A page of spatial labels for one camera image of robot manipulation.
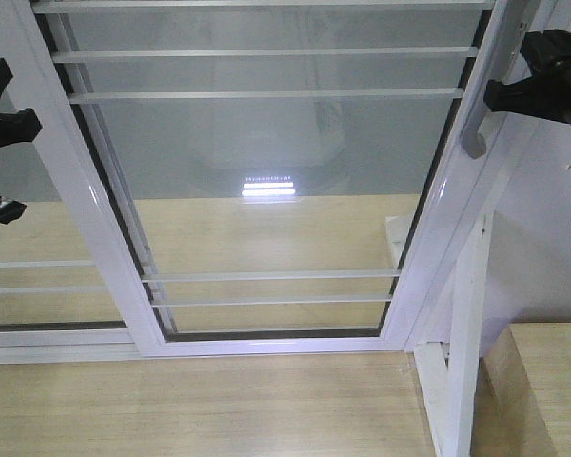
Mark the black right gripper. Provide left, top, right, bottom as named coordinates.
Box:
left=483, top=30, right=571, bottom=126

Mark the white sliding glass door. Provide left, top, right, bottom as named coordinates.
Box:
left=0, top=1, right=498, bottom=357

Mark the light wooden box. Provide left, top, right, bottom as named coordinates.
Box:
left=483, top=323, right=571, bottom=456

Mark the white door frame post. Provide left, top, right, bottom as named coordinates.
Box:
left=380, top=1, right=571, bottom=350

